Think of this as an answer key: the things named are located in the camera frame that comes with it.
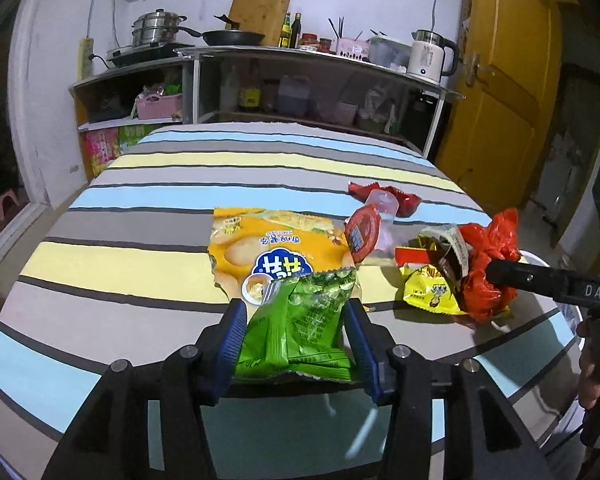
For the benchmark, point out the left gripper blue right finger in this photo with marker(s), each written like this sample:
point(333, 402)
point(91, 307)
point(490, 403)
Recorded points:
point(369, 344)

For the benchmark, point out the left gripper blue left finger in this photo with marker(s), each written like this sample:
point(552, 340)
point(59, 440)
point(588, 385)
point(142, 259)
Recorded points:
point(230, 333)

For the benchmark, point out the green snack bag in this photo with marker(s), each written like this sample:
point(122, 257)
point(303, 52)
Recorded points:
point(298, 329)

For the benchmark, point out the yellow biscuit bag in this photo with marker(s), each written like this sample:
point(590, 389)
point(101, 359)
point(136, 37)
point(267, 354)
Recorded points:
point(251, 247)

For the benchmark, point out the yellow small snack packet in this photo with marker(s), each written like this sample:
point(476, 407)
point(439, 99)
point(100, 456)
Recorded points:
point(425, 288)

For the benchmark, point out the red white snack packet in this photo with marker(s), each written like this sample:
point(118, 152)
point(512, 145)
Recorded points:
point(416, 255)

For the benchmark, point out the clear plastic cup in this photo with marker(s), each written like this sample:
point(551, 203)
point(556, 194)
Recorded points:
point(369, 234)

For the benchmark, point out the red wrapper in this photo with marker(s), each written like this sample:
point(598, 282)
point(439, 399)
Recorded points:
point(387, 199)

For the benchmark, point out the printed paper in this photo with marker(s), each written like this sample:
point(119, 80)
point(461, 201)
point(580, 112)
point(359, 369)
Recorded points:
point(450, 237)

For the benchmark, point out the person's right hand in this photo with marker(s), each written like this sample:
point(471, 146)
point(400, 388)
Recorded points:
point(589, 380)

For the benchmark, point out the striped table cloth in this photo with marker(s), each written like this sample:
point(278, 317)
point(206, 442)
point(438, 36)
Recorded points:
point(152, 251)

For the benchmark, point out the orange wooden door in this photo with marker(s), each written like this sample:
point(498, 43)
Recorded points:
point(496, 133)

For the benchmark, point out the grey oil jug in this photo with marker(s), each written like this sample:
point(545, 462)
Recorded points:
point(293, 96)

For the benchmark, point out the pink plastic basket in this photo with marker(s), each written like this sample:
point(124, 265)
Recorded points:
point(155, 106)

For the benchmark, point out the white metal shelf rack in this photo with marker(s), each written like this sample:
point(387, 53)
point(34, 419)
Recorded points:
point(240, 84)

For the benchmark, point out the white electric kettle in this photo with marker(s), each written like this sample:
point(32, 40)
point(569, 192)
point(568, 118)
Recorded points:
point(432, 56)

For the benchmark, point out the black frying pan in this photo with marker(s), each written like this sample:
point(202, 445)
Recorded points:
point(232, 37)

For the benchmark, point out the induction cooktop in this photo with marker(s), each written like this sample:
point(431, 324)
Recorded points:
point(127, 56)

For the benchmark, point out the clear plastic container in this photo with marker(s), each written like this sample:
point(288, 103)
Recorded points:
point(389, 53)

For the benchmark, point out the pink utensil holder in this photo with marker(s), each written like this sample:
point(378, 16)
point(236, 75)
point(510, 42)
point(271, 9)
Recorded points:
point(353, 48)

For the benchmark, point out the dark sauce bottle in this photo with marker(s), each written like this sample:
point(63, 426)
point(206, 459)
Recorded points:
point(295, 31)

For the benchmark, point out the steel steamer pot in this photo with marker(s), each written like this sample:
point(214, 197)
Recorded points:
point(158, 27)

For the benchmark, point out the wooden cutting board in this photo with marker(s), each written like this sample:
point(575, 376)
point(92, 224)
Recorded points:
point(264, 16)

